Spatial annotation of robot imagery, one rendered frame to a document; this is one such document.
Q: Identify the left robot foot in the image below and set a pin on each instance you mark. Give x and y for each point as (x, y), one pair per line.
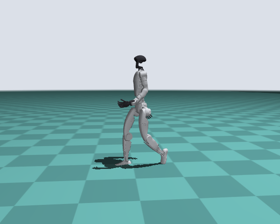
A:
(164, 157)

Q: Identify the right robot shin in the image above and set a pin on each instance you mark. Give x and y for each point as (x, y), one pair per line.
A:
(126, 148)

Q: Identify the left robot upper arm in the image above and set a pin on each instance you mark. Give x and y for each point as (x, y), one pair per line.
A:
(143, 77)

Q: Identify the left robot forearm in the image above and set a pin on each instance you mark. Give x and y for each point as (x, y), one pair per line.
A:
(139, 97)

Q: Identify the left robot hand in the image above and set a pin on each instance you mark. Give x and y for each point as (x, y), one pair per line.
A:
(125, 103)

